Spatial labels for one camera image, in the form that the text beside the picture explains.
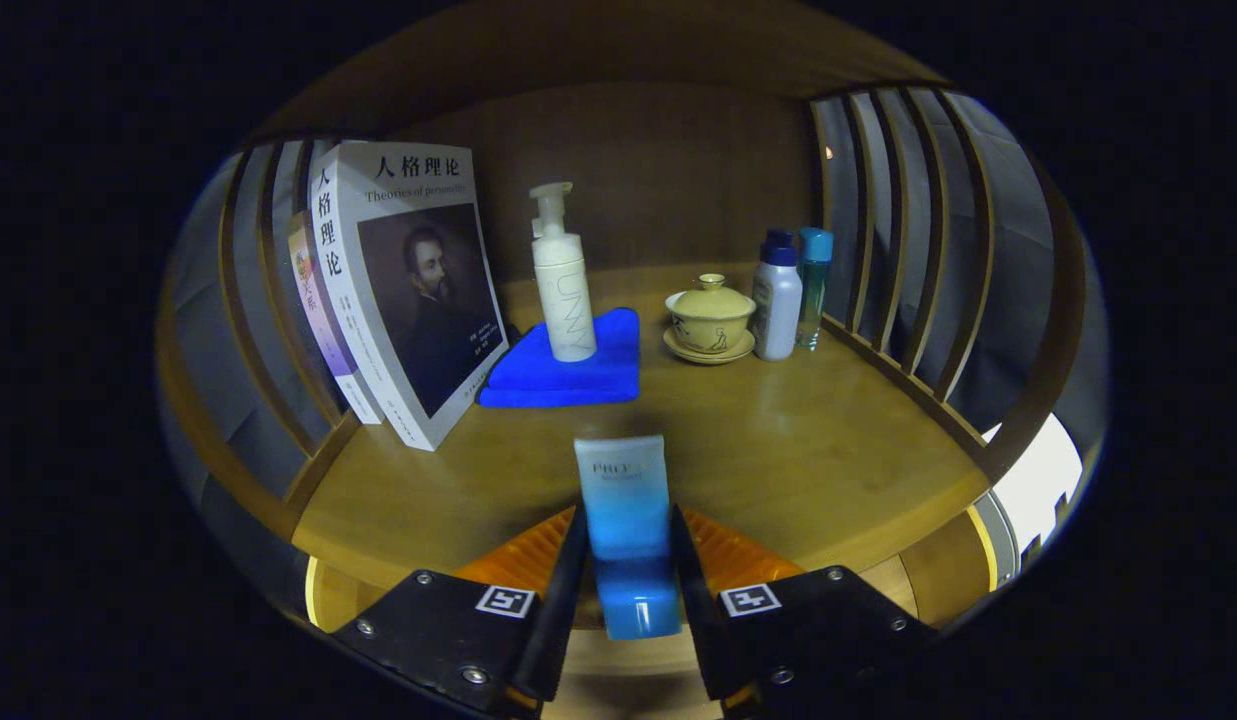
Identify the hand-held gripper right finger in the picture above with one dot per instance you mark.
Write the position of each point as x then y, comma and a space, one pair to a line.
690, 600

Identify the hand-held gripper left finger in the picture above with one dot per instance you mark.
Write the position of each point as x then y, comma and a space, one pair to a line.
568, 590

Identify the blue cosmetic tube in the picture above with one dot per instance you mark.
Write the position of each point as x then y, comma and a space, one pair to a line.
623, 500

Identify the wooden countertop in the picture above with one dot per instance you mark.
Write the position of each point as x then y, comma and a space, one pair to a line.
778, 440

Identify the wooden cabinet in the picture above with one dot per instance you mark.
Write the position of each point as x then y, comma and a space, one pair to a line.
658, 170

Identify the folded blue cloth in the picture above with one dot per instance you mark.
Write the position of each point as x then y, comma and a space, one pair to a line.
578, 375

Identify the yellow lidded teacup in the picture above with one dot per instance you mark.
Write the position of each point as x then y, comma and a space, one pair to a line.
710, 315

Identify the white pump bottle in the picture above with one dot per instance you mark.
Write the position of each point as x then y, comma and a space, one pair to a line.
566, 300

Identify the white bottle with blue cap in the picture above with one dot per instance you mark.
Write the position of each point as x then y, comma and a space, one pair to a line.
776, 305

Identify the clear bottle with teal cap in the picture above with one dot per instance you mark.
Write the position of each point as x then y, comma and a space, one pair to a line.
814, 290

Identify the thick white portrait book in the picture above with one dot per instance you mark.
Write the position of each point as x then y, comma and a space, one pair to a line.
418, 290

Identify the white plastic box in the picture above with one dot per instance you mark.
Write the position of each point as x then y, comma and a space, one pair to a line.
1038, 480

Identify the thin purple book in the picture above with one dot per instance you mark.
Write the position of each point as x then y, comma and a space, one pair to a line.
323, 310

